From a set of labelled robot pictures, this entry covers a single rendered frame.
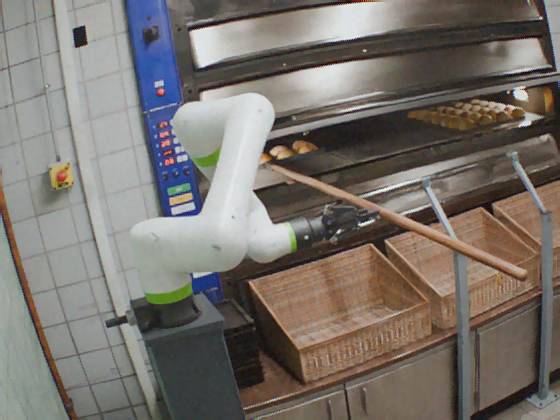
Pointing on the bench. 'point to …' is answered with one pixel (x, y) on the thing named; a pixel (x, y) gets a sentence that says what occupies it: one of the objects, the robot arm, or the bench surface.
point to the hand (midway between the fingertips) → (368, 214)
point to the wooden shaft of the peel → (412, 226)
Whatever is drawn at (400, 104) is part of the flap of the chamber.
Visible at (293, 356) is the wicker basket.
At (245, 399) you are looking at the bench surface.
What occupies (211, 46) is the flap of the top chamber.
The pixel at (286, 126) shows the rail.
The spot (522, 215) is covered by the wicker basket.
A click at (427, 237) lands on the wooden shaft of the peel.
